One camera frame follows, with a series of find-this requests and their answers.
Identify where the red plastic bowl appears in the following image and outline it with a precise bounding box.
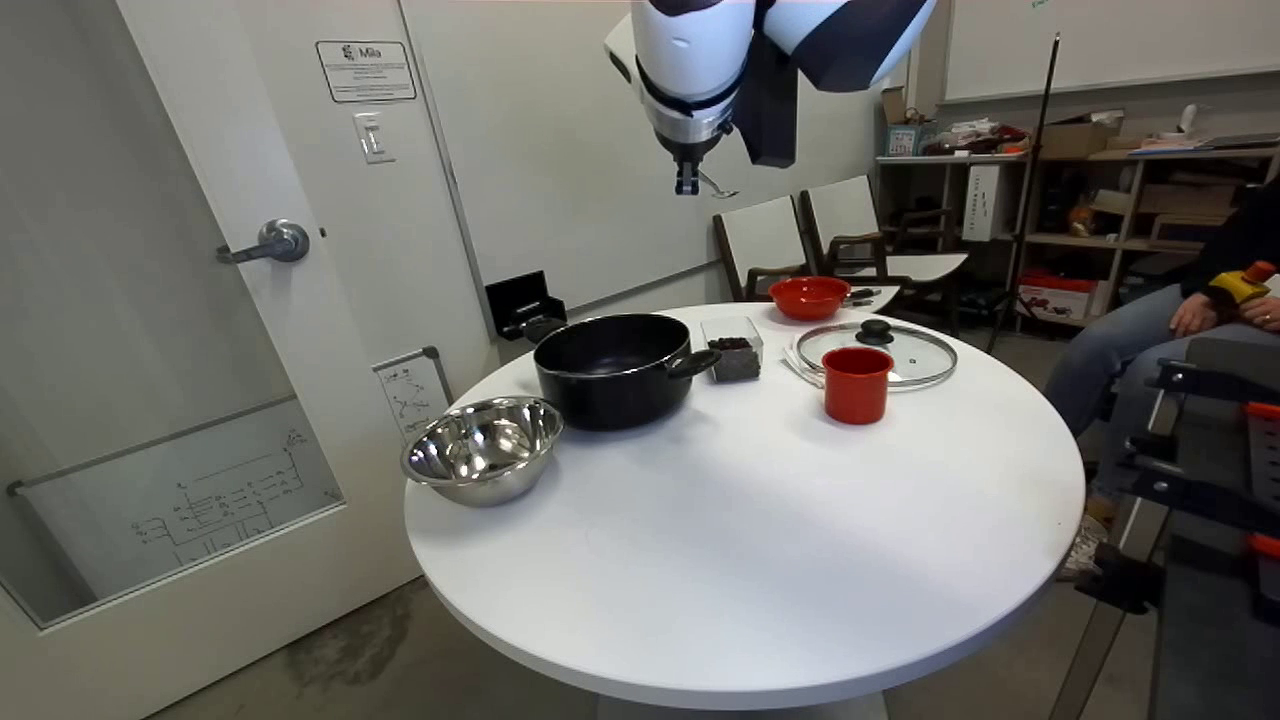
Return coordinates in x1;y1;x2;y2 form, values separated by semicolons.
768;271;852;325

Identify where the red metal cup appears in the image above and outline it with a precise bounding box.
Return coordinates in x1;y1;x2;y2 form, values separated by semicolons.
820;344;896;430

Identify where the white door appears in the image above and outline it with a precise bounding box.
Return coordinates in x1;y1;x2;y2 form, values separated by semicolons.
0;0;499;720

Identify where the silver door lever handle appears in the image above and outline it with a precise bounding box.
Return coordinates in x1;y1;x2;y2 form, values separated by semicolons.
218;215;314;270

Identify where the white wall sign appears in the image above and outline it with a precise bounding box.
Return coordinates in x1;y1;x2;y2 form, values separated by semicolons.
314;36;420;110

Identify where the black cooking pot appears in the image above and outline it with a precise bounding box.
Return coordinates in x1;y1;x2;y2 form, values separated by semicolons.
534;311;726;433

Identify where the seated person in jeans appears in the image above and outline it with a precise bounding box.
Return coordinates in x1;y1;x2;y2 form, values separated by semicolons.
1044;174;1280;517

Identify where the black robot cart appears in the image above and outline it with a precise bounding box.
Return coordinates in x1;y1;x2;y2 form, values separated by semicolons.
1076;331;1280;720

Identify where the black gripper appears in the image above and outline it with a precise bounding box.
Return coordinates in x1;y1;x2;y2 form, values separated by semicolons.
662;128;733;200

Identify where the white panel chair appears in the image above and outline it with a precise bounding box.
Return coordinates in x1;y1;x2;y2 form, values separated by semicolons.
712;192;812;300
798;174;896;279

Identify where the stainless steel mixing bowl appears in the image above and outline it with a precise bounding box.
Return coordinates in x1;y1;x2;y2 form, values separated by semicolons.
402;393;568;507

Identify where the orange black clamp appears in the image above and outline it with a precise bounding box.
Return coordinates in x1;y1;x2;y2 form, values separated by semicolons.
1131;455;1280;567
1158;360;1280;433

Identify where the black tripod pole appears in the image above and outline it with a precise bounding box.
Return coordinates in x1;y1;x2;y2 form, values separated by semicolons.
1003;36;1067;358

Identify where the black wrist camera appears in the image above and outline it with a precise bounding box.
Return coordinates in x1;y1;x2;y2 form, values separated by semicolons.
733;36;805;174

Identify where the wooden storage shelf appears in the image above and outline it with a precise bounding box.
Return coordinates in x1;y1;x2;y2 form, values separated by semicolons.
872;114;1280;331

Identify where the white low side table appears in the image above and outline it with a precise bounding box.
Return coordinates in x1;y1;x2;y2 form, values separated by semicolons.
877;247;972;287

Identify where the yellow hand controller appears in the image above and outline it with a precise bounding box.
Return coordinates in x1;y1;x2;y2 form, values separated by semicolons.
1202;262;1276;311

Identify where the glass pot lid black knob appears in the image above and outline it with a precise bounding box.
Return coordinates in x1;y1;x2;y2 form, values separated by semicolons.
788;316;961;396

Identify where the white light switch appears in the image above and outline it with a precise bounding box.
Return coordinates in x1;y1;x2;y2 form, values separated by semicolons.
354;110;402;167

